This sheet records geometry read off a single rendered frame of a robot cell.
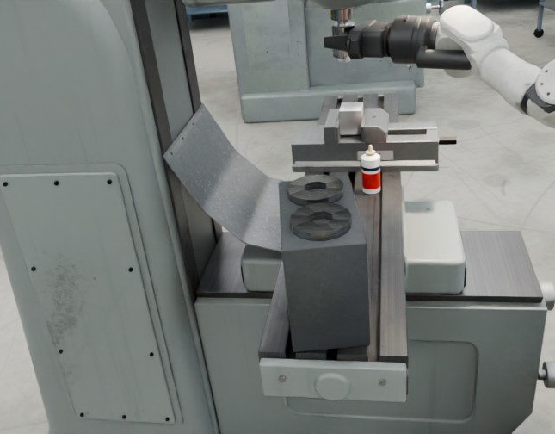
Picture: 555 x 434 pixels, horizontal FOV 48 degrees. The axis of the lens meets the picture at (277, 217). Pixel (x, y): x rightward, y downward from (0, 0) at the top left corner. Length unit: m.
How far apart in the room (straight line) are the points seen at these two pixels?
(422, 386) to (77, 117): 0.99
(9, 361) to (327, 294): 1.91
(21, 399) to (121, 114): 1.45
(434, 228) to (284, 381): 0.63
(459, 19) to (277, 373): 0.68
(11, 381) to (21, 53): 1.53
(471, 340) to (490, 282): 0.14
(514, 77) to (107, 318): 1.00
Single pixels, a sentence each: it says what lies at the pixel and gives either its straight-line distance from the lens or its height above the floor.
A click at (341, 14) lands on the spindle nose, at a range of 1.26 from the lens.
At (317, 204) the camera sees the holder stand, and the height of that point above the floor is 1.10.
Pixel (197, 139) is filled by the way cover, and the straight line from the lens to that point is 1.45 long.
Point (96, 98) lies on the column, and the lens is 1.25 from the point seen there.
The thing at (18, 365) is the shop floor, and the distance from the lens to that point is 2.62.
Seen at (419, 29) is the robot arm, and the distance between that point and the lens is 1.21.
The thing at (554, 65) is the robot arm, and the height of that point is 1.25.
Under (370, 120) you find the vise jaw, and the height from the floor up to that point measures 1.01.
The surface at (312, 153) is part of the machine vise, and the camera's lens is 1.49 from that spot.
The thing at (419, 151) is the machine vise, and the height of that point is 0.95.
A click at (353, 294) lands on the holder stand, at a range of 0.90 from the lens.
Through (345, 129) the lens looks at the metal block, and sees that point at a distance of 1.49.
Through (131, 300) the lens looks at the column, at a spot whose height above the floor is 0.74.
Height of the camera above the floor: 1.55
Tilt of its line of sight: 29 degrees down
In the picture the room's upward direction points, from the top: 6 degrees counter-clockwise
